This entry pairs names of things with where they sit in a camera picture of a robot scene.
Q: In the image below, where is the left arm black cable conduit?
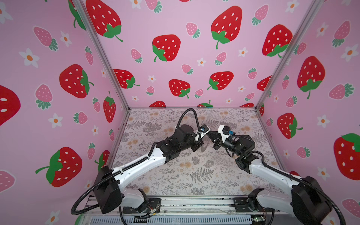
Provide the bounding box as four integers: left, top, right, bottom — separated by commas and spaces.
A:
70, 108, 202, 216

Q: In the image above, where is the aluminium corner post left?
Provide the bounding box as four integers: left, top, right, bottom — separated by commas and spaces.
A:
73, 1, 129, 111

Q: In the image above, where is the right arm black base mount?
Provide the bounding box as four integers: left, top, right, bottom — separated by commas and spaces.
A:
231, 197, 273, 213

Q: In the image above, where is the aluminium corner post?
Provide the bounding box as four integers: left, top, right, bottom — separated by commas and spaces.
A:
255, 0, 323, 113
73, 1, 129, 111

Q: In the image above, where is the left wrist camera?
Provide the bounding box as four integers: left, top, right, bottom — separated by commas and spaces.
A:
195, 124, 210, 141

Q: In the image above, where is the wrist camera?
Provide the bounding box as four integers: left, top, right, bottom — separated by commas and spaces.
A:
218, 125, 235, 143
195, 124, 210, 141

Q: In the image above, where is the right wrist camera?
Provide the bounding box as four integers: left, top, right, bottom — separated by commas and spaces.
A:
218, 125, 235, 143

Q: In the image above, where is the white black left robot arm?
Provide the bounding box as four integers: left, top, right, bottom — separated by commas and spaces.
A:
93, 125, 210, 214

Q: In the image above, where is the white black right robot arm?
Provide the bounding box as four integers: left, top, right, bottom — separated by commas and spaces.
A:
207, 131, 335, 225

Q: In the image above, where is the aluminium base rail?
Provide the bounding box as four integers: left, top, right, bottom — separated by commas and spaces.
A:
80, 196, 301, 225

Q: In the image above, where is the aluminium corner post right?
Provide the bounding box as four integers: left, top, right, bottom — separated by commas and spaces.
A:
255, 0, 323, 113

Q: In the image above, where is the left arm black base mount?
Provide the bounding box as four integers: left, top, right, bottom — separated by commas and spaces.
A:
122, 198, 161, 214

